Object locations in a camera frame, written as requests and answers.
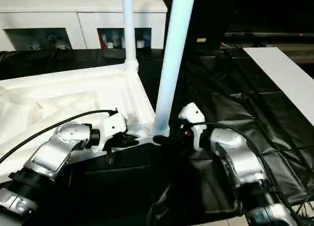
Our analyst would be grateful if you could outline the white plastic table leg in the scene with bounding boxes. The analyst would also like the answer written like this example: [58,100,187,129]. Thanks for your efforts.
[151,0,197,139]
[121,0,140,73]

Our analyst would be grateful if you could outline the white plastic table top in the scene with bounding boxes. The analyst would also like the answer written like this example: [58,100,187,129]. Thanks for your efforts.
[0,62,170,184]

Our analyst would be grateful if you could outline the black work mat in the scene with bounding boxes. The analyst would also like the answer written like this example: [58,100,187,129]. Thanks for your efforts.
[0,46,314,219]

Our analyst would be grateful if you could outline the white flat panel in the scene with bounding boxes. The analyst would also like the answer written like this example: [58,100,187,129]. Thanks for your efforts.
[242,46,314,128]

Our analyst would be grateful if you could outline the dark long shelf board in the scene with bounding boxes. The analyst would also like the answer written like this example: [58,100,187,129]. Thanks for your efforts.
[224,31,314,38]

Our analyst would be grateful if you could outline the white glass-door cabinet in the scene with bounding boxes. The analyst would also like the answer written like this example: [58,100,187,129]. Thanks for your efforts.
[0,0,169,50]

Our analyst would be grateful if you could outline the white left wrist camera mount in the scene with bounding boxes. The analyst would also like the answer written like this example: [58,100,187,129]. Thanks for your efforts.
[91,111,129,153]

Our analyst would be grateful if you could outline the black left wrist camera cable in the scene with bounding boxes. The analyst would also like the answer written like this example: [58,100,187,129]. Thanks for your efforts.
[0,108,119,163]

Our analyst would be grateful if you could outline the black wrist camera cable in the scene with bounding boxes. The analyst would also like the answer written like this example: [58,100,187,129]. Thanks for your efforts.
[181,121,296,212]
[0,108,119,163]

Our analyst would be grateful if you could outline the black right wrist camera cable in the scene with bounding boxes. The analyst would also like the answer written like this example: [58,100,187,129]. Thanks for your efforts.
[181,121,296,212]

